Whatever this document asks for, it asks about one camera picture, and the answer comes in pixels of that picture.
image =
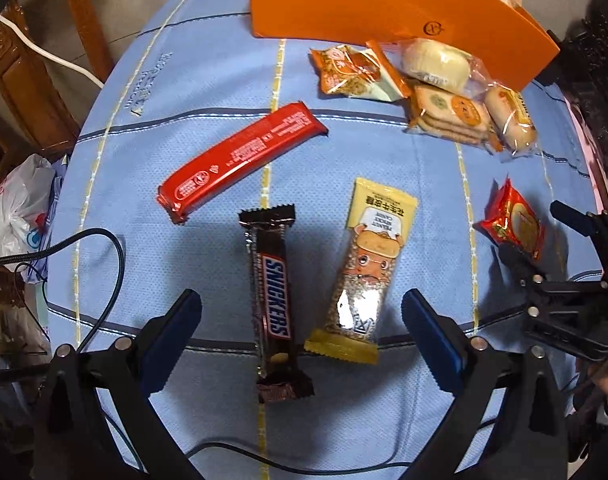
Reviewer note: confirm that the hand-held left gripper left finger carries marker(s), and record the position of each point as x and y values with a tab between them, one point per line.
171	340

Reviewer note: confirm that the orange pastry packet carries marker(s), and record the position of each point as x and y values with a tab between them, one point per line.
349	72

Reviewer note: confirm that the blue striped tablecloth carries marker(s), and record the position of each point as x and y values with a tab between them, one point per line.
184	260

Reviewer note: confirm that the clear wrapped oblong bread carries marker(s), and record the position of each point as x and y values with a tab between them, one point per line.
511	120

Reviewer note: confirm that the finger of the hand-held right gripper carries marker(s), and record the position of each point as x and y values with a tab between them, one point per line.
578	212
521	265

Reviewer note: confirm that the orange cardboard box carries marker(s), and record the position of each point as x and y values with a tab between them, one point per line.
364	0

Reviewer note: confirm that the red round pastry packet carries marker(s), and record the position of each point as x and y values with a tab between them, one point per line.
516	220

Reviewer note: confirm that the square cracker packet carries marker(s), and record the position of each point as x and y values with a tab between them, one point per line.
448	110

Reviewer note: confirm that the brown chocolate bar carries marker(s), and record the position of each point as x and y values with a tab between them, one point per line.
271	300

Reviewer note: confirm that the long red bar packet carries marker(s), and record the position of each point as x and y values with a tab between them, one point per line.
239	160

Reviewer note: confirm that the white plastic bag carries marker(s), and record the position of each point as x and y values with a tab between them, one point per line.
19	200

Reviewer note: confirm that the pink cloth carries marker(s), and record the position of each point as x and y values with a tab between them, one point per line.
583	130

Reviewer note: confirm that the carved wooden chair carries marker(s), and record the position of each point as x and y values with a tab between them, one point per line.
19	75

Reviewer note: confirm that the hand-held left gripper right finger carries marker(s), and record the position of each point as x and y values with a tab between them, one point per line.
433	345

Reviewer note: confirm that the yellow peanut candy packet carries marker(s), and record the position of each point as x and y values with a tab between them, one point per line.
368	270

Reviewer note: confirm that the clear wrapped white bun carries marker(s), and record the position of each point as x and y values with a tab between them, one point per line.
433	62

